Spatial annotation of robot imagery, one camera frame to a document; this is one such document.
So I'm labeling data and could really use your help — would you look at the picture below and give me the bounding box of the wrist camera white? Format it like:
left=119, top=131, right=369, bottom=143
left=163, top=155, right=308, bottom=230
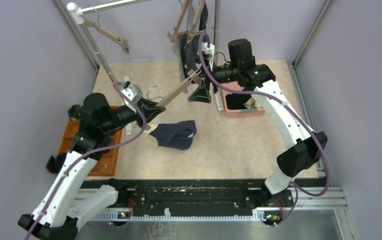
left=201, top=42, right=215, bottom=65
left=121, top=81, right=143, bottom=108

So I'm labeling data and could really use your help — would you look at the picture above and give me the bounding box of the beige hanger holding grey underwear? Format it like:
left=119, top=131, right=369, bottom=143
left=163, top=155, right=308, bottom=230
left=167, top=0, right=193, bottom=46

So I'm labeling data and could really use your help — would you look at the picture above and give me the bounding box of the black underwear white waistband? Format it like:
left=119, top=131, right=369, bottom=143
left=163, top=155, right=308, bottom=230
left=225, top=93, right=254, bottom=110

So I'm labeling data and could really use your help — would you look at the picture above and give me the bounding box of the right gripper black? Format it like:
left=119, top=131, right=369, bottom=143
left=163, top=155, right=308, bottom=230
left=187, top=57, right=239, bottom=104

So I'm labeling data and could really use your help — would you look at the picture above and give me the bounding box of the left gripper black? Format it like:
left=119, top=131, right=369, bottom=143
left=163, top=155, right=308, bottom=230
left=101, top=96, right=166, bottom=133

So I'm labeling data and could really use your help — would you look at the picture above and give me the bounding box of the beige hanger holding pinstriped underwear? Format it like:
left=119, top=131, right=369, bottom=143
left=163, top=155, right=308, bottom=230
left=186, top=0, right=206, bottom=44

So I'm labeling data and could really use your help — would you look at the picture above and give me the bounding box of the navy pinstriped underwear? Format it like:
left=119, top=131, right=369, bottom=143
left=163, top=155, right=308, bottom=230
left=178, top=3, right=209, bottom=81

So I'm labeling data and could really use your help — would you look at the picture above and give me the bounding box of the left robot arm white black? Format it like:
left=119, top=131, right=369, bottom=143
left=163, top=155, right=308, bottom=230
left=18, top=93, right=166, bottom=240

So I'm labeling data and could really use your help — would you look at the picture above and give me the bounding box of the dark patterned cloth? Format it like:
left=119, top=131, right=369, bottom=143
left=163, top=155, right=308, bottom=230
left=67, top=104, right=83, bottom=121

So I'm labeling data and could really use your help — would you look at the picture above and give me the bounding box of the grey striped underwear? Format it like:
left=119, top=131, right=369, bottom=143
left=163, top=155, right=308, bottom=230
left=171, top=2, right=195, bottom=83

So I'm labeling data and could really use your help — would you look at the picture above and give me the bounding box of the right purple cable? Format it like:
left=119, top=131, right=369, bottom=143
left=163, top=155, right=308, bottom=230
left=197, top=32, right=332, bottom=229

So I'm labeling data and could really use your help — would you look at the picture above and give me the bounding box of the orange plastic tray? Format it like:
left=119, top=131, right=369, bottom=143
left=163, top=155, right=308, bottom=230
left=46, top=119, right=119, bottom=177

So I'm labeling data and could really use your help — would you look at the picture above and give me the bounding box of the metal clothes rack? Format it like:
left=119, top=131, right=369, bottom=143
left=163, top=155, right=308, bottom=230
left=66, top=0, right=225, bottom=136

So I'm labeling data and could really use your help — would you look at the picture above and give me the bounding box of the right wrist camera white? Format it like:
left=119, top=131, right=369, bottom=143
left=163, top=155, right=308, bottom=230
left=201, top=42, right=215, bottom=65

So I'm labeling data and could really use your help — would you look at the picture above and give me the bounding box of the navy underwear cream waistband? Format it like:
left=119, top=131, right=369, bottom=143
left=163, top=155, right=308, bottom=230
left=144, top=120, right=197, bottom=150

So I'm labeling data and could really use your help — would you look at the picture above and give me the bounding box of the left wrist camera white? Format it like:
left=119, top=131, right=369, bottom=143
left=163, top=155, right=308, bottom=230
left=121, top=81, right=143, bottom=108

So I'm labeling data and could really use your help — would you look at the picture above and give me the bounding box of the pink plastic basket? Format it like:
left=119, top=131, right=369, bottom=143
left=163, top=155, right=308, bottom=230
left=219, top=88, right=265, bottom=119

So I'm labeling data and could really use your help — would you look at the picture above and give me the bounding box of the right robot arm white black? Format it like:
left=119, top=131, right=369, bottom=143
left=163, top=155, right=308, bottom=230
left=197, top=37, right=328, bottom=206

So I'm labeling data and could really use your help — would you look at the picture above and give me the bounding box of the beige clip hanger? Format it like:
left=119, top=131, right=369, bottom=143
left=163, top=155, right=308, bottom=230
left=83, top=16, right=130, bottom=55

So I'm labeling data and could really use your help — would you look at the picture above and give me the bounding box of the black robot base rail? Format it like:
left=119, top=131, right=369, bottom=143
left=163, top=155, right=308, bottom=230
left=78, top=178, right=329, bottom=220

